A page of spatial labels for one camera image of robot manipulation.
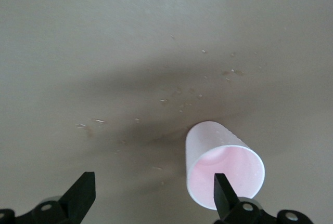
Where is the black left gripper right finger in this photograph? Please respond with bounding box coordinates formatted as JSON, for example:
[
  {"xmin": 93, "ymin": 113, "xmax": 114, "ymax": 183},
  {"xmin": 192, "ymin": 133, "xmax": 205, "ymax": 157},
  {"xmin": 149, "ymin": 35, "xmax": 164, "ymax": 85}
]
[{"xmin": 213, "ymin": 173, "xmax": 264, "ymax": 224}]

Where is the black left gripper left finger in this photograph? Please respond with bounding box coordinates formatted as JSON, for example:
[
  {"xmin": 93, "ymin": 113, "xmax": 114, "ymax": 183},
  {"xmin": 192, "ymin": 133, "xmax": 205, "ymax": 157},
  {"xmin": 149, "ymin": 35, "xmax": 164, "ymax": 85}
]
[{"xmin": 33, "ymin": 171, "xmax": 97, "ymax": 224}]

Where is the pink plastic cup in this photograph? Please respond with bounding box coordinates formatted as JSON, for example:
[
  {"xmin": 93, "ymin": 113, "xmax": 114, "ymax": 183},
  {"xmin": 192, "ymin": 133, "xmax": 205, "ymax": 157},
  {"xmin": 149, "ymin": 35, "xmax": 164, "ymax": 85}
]
[{"xmin": 185, "ymin": 120, "xmax": 266, "ymax": 211}]

